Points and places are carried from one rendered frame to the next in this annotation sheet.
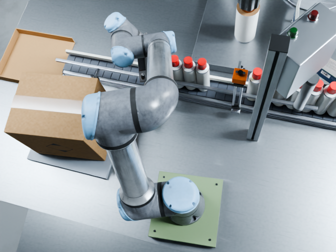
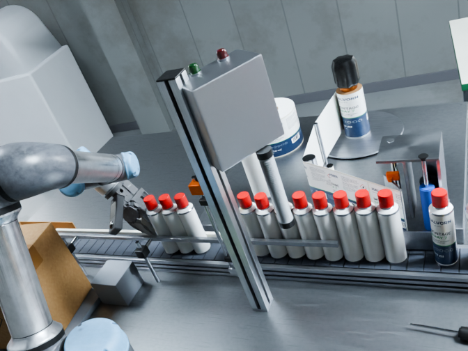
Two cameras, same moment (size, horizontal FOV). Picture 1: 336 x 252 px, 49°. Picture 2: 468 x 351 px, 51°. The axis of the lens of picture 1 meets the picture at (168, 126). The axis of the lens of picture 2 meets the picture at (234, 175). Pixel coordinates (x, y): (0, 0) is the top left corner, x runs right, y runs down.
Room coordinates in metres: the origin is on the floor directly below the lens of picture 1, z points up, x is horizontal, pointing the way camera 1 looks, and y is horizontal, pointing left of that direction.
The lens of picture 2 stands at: (-0.53, -0.35, 1.79)
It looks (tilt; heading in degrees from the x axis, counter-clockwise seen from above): 31 degrees down; 0
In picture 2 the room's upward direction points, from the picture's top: 20 degrees counter-clockwise
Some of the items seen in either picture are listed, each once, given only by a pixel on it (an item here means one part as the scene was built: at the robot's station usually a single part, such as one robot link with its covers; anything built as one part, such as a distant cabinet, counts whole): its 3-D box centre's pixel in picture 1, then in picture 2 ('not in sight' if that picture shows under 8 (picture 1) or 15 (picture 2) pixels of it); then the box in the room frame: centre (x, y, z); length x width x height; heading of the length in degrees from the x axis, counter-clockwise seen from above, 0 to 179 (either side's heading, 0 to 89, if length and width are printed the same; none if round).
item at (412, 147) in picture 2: not in sight; (409, 147); (0.40, -0.76, 1.14); 0.14 x 0.11 x 0.01; 57
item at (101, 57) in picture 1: (182, 72); (178, 234); (0.74, -0.13, 0.91); 1.07 x 0.01 x 0.02; 57
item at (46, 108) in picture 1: (65, 118); (12, 286); (0.68, 0.37, 0.99); 0.30 x 0.24 x 0.27; 64
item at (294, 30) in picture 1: (293, 32); (193, 68); (0.43, -0.36, 1.49); 0.03 x 0.03 x 0.02
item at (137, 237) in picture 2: (177, 82); (161, 238); (0.68, -0.09, 0.96); 1.07 x 0.01 x 0.01; 57
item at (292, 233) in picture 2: (282, 89); (288, 225); (0.49, -0.45, 0.98); 0.05 x 0.05 x 0.20
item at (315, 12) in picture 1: (313, 15); (221, 53); (0.46, -0.42, 1.49); 0.03 x 0.03 x 0.02
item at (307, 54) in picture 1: (300, 52); (229, 109); (0.42, -0.40, 1.38); 0.17 x 0.10 x 0.19; 112
